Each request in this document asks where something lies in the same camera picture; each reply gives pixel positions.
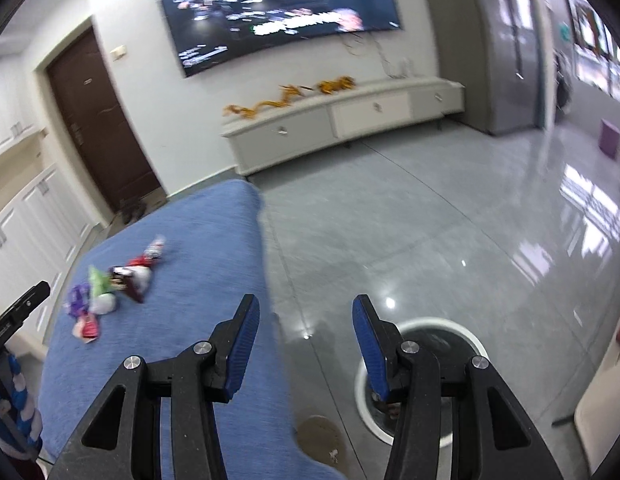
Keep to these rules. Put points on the purple wrapper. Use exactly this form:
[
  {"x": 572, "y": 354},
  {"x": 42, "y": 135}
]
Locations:
[{"x": 77, "y": 301}]

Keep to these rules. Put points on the wall-mounted television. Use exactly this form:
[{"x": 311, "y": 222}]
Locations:
[{"x": 270, "y": 5}]

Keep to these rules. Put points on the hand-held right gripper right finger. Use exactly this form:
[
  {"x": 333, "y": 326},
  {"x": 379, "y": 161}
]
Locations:
[{"x": 370, "y": 352}]

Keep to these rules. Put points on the green wrapper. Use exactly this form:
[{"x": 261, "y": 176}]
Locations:
[{"x": 98, "y": 280}]

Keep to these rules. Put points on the white television cabinet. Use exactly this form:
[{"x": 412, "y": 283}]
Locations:
[{"x": 365, "y": 110}]

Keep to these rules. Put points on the grey refrigerator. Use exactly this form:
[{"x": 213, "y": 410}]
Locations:
[{"x": 509, "y": 45}]

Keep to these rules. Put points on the long golden dragon ornament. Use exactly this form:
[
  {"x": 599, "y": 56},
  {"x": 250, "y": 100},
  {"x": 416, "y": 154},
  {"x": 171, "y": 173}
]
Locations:
[{"x": 262, "y": 105}]

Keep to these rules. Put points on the brown entrance door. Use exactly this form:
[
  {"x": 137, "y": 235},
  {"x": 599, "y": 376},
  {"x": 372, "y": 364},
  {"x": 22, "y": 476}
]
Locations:
[{"x": 105, "y": 120}]

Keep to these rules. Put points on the white furniture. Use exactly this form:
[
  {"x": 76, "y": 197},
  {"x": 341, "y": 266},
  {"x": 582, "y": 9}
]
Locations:
[{"x": 602, "y": 400}]

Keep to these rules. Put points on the window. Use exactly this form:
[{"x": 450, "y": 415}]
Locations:
[{"x": 594, "y": 35}]

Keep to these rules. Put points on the white round trash bin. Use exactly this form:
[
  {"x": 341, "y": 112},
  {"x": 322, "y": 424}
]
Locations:
[{"x": 454, "y": 342}]

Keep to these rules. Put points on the white wrapper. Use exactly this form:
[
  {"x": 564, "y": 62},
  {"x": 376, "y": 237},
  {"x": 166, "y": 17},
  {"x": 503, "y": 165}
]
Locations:
[{"x": 104, "y": 304}]

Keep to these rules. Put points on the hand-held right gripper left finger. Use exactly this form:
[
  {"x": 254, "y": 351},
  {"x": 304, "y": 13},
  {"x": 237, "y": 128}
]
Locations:
[{"x": 242, "y": 347}]

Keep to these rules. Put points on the small golden dragon ornament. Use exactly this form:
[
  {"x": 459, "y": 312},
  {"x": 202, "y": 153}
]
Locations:
[{"x": 336, "y": 84}]

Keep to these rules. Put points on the blue fuzzy mat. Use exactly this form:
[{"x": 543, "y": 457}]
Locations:
[{"x": 200, "y": 240}]

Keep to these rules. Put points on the brown shoe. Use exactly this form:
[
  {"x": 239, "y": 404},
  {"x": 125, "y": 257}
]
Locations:
[
  {"x": 141, "y": 207},
  {"x": 126, "y": 215}
]

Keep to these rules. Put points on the wall light switch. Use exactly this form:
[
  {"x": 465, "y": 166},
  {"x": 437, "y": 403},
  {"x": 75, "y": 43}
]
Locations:
[{"x": 119, "y": 52}]

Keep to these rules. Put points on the red and dark wrapper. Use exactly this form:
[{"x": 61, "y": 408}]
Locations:
[{"x": 136, "y": 280}]

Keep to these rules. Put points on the white hallway cabinet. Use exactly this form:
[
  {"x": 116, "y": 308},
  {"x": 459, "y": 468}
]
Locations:
[{"x": 35, "y": 215}]

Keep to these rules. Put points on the silver and red wrapper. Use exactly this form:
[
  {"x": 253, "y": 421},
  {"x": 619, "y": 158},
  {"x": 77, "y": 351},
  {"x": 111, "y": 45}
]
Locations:
[{"x": 155, "y": 248}]

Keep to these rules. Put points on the purple stool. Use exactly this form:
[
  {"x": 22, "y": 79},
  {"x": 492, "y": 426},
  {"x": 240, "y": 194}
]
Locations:
[{"x": 612, "y": 138}]

